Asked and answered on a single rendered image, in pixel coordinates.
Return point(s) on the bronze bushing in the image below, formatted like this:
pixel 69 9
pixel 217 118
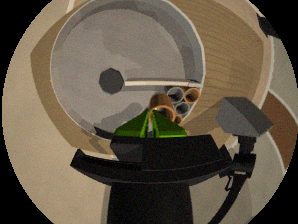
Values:
pixel 162 101
pixel 178 120
pixel 191 97

